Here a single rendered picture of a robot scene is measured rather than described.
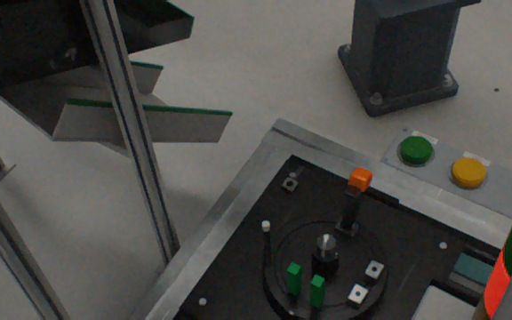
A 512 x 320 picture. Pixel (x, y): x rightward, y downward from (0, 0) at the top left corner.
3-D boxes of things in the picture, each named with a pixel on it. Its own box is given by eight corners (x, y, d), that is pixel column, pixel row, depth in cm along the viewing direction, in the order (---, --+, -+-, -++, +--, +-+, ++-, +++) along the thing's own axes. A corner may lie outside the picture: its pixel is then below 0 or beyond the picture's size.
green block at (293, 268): (292, 283, 80) (292, 260, 76) (301, 288, 79) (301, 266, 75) (286, 292, 79) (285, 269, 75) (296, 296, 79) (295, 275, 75)
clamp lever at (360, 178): (342, 217, 84) (357, 164, 79) (358, 225, 83) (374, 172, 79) (329, 233, 81) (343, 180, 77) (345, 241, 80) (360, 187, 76)
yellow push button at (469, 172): (457, 161, 93) (460, 151, 91) (488, 173, 92) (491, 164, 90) (444, 183, 91) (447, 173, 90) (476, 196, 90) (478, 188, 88)
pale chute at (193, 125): (148, 94, 98) (162, 65, 97) (219, 143, 92) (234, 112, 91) (-30, 76, 74) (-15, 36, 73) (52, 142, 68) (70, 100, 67)
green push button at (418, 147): (406, 140, 96) (408, 130, 94) (436, 151, 94) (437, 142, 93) (393, 161, 94) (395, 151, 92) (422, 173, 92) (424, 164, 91)
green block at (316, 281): (315, 294, 79) (315, 273, 75) (324, 300, 78) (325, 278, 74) (308, 303, 78) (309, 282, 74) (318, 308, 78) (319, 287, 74)
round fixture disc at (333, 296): (301, 203, 88) (301, 193, 87) (407, 253, 83) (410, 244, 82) (239, 292, 82) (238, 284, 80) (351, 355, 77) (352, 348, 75)
